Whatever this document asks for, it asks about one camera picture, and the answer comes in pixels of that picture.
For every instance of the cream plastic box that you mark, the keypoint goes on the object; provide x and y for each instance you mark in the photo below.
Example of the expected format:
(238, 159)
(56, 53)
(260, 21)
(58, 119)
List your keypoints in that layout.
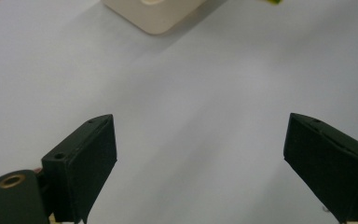
(155, 14)

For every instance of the yellow green spouted pouch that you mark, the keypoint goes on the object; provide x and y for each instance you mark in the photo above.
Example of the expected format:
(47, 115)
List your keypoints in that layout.
(270, 1)

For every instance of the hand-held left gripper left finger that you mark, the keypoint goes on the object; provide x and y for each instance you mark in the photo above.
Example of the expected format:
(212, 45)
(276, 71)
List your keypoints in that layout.
(80, 165)

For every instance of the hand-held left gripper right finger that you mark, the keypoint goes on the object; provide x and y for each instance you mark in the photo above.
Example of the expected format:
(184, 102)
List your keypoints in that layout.
(332, 168)

